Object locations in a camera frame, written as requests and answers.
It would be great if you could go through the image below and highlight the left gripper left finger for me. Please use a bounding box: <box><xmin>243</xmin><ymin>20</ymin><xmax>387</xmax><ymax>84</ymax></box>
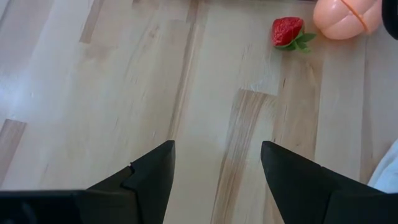
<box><xmin>86</xmin><ymin>139</ymin><xmax>177</xmax><ymax>224</ymax></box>

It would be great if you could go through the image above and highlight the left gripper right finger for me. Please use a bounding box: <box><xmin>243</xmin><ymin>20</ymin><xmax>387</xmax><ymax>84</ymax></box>
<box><xmin>260</xmin><ymin>140</ymin><xmax>388</xmax><ymax>224</ymax></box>

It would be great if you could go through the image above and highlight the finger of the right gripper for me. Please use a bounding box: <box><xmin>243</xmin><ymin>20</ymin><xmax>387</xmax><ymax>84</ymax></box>
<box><xmin>381</xmin><ymin>0</ymin><xmax>398</xmax><ymax>41</ymax></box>

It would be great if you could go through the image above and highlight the toy peach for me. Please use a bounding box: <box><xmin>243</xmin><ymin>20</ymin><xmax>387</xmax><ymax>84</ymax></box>
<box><xmin>312</xmin><ymin>0</ymin><xmax>384</xmax><ymax>40</ymax></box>

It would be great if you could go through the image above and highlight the red toy strawberry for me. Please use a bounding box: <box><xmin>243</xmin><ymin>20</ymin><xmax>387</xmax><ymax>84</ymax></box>
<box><xmin>271</xmin><ymin>16</ymin><xmax>317</xmax><ymax>53</ymax></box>

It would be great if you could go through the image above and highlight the white folded cloth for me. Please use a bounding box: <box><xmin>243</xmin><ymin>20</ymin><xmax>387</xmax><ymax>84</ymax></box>
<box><xmin>366</xmin><ymin>138</ymin><xmax>398</xmax><ymax>194</ymax></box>

